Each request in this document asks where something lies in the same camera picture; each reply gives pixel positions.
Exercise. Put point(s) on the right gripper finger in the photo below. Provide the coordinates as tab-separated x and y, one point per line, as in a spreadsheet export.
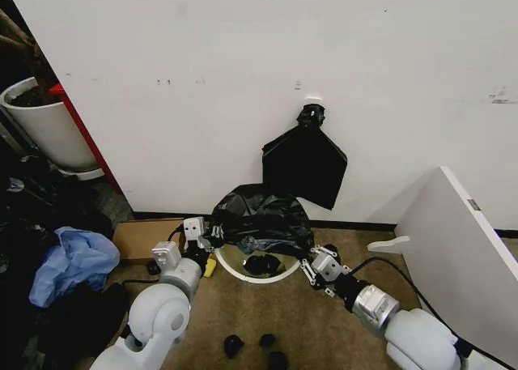
307	272
323	249

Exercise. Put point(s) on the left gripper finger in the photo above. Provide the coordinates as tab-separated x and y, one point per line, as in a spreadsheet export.
216	229
210	243

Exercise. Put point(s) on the black garbage bag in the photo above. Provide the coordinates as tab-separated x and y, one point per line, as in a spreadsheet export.
263	220

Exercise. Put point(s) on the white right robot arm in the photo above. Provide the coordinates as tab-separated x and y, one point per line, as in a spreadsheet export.
413	333

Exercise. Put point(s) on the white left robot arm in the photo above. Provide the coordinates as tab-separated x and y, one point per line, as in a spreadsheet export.
162	309

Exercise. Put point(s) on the black rubbish inside bin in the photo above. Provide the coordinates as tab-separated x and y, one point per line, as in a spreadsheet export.
261	264

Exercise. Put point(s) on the white round trash bin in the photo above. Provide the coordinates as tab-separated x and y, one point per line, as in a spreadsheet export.
259	276

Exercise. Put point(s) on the black bag hanging on hook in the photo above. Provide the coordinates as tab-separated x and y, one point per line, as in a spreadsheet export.
303	167

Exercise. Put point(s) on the blue plastic bag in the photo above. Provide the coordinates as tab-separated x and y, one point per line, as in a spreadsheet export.
73	264

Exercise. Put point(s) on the small yellow object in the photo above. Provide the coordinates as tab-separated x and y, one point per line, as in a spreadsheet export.
210	267

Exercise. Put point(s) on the black baseboard strip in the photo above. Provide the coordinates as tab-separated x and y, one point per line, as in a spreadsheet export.
352	223

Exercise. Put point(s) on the brown cardboard box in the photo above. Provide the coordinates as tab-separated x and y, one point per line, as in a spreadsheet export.
141	236

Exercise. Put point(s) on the white curved board foot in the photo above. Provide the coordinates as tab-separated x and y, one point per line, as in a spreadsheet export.
386	243

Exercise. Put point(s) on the black crumpled rubbish piece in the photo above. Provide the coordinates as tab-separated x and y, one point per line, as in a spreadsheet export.
234	345
267	341
278	361

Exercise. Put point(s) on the white board panel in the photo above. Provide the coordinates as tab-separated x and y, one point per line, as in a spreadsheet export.
457	256

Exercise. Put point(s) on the white pot saucer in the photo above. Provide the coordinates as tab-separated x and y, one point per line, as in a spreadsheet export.
81	173

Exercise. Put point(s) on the black clothes pile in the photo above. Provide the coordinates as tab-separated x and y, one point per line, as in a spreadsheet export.
48	325

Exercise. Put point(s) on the white plant pot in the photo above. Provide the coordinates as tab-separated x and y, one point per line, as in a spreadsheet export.
52	131

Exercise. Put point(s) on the brown plant trunk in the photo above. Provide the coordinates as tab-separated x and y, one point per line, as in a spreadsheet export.
24	50

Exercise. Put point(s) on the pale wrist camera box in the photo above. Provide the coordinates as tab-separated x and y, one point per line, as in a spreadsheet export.
326	266
193	228

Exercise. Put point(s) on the white wall hook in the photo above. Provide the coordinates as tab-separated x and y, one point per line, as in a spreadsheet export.
314	99

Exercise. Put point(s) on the metal bracket on board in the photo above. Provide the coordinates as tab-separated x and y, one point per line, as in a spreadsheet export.
473	204

